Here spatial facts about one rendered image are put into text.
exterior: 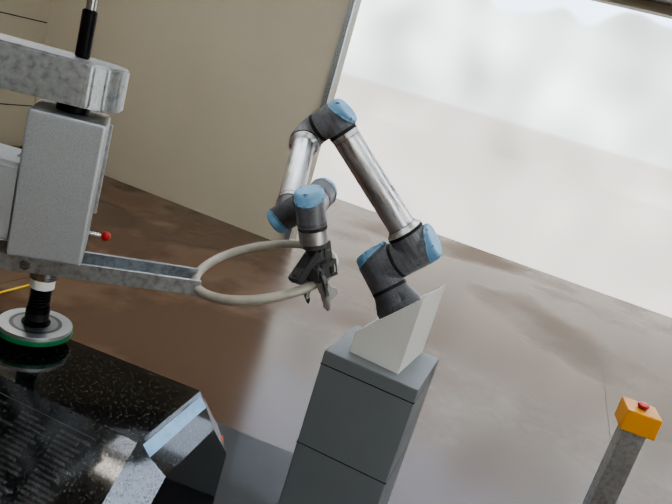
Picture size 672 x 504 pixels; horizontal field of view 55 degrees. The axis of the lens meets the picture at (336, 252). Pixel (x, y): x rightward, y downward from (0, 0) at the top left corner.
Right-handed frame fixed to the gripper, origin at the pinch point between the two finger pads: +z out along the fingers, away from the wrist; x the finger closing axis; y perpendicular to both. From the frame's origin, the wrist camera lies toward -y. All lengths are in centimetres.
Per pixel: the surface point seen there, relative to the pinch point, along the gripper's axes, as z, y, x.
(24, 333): -4, -69, 53
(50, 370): 4, -68, 41
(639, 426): 59, 77, -72
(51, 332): -2, -62, 52
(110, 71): -75, -35, 32
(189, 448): 27, -48, 6
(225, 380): 117, 56, 155
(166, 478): 26, -60, -1
